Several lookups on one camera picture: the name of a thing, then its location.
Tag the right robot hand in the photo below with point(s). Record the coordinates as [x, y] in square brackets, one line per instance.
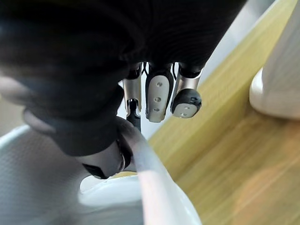
[77, 58]

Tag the yellow wooden shoe rack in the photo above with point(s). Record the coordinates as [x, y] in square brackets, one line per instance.
[234, 164]

